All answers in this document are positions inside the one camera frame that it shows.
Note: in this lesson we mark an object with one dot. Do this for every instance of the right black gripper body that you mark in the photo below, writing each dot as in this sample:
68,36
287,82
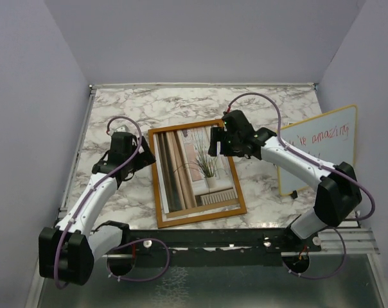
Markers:
232,147

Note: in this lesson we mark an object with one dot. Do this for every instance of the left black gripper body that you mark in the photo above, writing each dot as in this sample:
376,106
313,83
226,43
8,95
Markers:
134,161

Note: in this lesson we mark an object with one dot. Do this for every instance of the wooden picture frame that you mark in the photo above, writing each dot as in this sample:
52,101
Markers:
162,192

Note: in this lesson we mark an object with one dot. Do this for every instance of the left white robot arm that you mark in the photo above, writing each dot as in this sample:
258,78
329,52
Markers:
68,251

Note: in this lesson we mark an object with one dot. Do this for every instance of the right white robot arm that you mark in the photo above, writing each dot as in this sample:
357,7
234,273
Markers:
337,194

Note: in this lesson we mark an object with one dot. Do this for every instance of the yellow rimmed whiteboard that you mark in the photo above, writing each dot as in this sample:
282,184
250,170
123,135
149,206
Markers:
330,136

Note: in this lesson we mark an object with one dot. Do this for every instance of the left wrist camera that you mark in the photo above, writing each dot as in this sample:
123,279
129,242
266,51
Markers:
122,128

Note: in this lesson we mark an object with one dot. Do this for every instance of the black mounting base plate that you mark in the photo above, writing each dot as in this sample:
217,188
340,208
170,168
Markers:
207,247

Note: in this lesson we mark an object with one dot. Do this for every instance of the aluminium rail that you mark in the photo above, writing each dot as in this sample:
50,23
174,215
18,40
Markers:
357,240

